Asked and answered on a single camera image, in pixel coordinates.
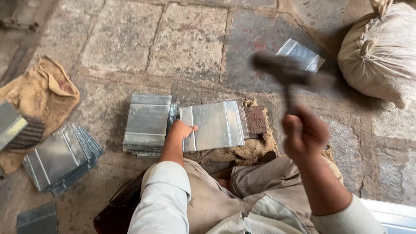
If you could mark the large brown burlap sack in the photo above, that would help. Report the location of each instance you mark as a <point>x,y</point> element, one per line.
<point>39,94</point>

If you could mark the person's right fingers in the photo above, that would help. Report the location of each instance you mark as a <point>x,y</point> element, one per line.
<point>291,130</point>

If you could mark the dark brown leather bag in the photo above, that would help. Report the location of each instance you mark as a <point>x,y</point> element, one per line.
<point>120,208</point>

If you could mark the dark ribbed metal piece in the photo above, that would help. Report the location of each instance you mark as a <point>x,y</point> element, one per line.
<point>31,135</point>

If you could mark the frayed burlap work cloth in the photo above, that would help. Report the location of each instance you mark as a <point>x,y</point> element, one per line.
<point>250,151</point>

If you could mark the rusty iron block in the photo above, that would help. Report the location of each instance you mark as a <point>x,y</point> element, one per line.
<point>255,119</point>

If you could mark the person's right hand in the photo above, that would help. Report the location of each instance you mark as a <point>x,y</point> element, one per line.
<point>307,135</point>

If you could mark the tied white woven sack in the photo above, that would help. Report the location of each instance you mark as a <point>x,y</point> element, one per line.
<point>380,55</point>

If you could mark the long bright metal panel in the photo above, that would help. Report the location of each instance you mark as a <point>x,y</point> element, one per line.
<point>395,216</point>

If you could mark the person's beige trousers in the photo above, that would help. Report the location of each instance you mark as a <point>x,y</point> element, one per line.
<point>221,198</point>

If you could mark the small lone metal sheet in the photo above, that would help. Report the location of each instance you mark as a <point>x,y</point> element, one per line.
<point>300,54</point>

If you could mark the person's left hand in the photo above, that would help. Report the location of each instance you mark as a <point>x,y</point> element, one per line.
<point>179,130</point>

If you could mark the shiny metal sheet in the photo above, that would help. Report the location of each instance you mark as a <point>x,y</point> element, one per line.
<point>214,125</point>

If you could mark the dull dark metal sheet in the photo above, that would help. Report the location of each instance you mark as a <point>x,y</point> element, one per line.
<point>37,219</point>

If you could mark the fanned pile of metal sheets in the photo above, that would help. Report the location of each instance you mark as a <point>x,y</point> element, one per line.
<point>58,159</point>

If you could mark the neat stack of metal sheets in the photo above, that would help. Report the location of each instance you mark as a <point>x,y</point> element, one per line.
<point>147,122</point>

